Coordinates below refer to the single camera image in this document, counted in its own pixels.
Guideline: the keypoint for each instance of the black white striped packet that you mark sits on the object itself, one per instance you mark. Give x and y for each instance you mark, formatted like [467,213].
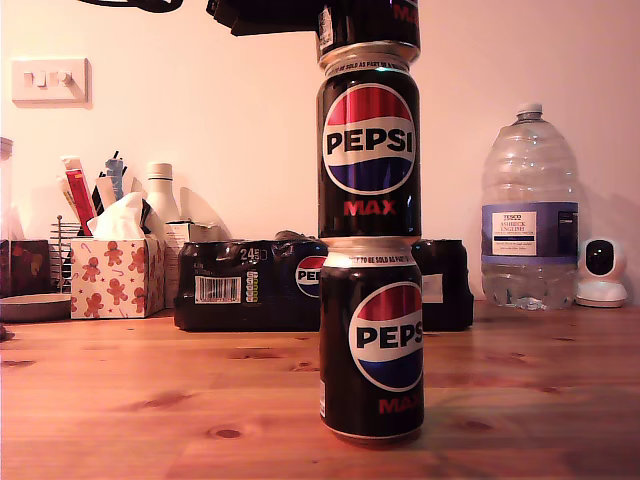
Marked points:
[102,195]

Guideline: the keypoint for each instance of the large clear water bottle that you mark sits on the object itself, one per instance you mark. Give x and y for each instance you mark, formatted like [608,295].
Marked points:
[530,180]

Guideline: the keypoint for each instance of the black Pepsi Max can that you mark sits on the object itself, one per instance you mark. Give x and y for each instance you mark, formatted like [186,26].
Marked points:
[370,310]
[370,145]
[365,25]

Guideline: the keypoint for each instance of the dark red box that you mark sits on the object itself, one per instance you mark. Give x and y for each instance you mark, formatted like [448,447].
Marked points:
[25,265]

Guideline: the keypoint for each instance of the small white round camera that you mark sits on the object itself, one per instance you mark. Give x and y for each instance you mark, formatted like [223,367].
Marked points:
[600,280]

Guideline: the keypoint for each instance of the white wall light switch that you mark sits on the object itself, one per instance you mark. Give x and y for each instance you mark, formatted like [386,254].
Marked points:
[50,95]

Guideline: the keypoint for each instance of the gingerbread print tissue box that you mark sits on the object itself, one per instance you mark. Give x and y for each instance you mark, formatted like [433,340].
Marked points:
[115,280]

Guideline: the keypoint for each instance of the grey plate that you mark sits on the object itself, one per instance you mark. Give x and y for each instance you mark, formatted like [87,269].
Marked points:
[30,307]

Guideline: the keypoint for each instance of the black shrink-wrapped Pepsi can pack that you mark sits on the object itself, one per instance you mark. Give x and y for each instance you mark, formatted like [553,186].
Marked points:
[280,310]

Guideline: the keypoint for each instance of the small white carton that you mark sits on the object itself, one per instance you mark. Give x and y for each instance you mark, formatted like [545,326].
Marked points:
[172,260]

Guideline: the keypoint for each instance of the white bottle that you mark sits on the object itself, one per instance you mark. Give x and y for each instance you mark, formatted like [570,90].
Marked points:
[161,195]

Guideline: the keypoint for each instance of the blue packet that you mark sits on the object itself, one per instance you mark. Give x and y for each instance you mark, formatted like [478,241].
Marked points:
[115,172]

